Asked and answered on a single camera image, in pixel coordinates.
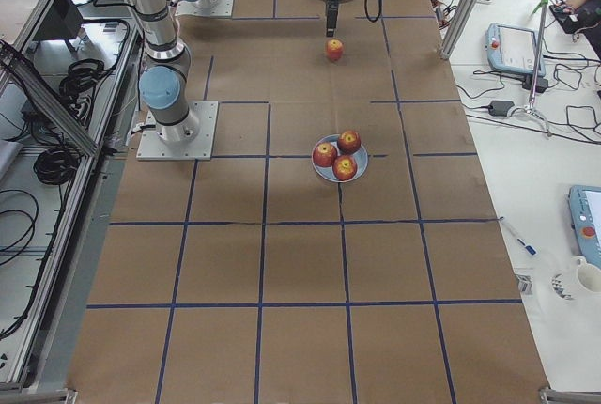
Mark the red yellow apple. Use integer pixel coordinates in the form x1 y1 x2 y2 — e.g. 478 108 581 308
325 39 344 62

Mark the red plate apple back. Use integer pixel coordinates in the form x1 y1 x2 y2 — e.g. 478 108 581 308
336 130 362 155

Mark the red plate apple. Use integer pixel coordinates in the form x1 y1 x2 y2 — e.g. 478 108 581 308
336 130 362 155
332 155 358 181
312 142 338 168

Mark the red plate apple left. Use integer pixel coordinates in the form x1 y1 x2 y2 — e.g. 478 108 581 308
312 142 338 168

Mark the light blue plate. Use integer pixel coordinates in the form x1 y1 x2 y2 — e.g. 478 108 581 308
311 133 369 183

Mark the red plate apple front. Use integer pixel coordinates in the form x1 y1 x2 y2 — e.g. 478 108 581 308
332 155 358 181

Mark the teach pendant far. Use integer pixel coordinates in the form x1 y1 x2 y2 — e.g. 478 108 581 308
485 23 538 75

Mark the teach pendant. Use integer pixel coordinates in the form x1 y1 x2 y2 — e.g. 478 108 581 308
485 23 538 75
568 185 600 267

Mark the black power adapter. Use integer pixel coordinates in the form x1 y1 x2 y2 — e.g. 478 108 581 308
487 100 515 117

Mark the silver tripod stand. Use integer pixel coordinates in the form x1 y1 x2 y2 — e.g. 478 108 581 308
507 0 552 137

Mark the blue white pen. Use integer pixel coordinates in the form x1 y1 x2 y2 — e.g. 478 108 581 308
499 216 537 256

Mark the teach pendant near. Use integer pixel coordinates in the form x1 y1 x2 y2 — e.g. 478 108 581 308
568 185 600 267

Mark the white mug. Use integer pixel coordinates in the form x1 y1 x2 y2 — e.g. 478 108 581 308
551 256 600 301

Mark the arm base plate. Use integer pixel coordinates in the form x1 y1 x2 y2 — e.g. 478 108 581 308
176 0 234 18
136 101 219 161

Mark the aluminium frame post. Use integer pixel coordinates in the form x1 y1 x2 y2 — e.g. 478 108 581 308
439 0 477 60

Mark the aluminium side frame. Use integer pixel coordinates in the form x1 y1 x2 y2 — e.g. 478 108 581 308
1 0 138 392

